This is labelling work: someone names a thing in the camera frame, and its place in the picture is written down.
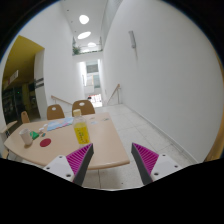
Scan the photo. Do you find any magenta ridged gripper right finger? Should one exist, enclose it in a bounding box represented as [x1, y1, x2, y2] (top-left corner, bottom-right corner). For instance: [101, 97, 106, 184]
[131, 143, 182, 185]

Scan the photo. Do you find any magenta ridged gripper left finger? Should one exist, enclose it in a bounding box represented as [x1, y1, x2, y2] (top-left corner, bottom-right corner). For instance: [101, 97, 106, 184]
[44, 144, 94, 186]

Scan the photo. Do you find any yellow liquid plastic bottle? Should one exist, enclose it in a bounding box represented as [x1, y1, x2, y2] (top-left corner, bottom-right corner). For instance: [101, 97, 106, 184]
[73, 109, 90, 145]

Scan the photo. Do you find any red round coaster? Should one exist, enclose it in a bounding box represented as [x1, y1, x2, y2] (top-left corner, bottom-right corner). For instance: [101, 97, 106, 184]
[40, 138, 51, 147]

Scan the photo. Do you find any beige wooden table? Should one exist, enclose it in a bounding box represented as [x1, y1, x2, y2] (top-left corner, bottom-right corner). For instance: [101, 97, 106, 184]
[4, 112, 130, 170]

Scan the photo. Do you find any light blue cloth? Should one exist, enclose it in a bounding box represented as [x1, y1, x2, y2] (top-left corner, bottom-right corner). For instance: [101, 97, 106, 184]
[47, 117, 73, 131]

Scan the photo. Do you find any green small object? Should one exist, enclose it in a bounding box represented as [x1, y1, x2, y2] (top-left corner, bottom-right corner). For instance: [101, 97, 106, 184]
[30, 131, 39, 140]

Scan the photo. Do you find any wooden chair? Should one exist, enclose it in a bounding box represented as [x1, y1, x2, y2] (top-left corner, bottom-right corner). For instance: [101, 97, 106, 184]
[72, 100, 95, 115]
[47, 104, 65, 120]
[21, 111, 30, 123]

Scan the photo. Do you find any white paper cup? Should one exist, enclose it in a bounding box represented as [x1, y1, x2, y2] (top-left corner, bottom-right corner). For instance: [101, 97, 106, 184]
[19, 128, 33, 146]

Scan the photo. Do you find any wooden chair right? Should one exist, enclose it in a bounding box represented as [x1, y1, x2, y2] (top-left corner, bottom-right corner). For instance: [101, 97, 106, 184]
[72, 100, 95, 115]

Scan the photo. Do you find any wooden chair far left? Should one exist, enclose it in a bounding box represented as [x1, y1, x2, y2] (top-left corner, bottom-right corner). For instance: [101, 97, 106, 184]
[21, 111, 30, 123]

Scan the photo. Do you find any wooden stair handrail left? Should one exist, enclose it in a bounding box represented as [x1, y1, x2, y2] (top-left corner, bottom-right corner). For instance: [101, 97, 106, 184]
[51, 95, 72, 105]

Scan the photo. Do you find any wooden stair handrail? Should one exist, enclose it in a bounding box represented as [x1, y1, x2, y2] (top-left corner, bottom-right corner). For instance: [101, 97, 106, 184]
[107, 84, 121, 105]
[51, 95, 72, 105]

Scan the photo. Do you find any wooden stair handrail right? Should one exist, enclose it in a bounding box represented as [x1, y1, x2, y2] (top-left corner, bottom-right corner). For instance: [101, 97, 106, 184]
[107, 84, 121, 105]

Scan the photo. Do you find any green balcony plant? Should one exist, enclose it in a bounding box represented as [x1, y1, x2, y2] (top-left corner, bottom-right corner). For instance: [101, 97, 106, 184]
[73, 46, 81, 55]

